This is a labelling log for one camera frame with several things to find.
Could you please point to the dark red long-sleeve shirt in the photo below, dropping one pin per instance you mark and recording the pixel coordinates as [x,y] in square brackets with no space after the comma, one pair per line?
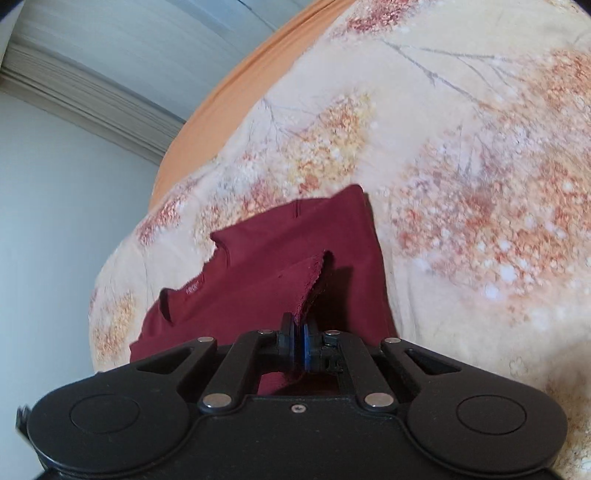
[317,259]

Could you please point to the floral peach duvet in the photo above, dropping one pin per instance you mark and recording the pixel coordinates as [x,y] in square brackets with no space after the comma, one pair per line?
[468,125]

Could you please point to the orange bed sheet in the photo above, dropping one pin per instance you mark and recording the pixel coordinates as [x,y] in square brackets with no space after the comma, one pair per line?
[219,115]

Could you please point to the sheer white curtain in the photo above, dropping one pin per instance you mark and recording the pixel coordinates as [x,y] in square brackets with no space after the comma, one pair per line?
[171,53]

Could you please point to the beige drape left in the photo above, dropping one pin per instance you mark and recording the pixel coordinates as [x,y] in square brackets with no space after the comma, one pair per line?
[88,100]

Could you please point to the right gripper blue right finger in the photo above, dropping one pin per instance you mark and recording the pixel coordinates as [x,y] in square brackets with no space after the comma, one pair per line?
[320,348]

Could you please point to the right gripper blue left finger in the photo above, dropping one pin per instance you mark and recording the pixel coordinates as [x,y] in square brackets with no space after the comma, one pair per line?
[288,343]

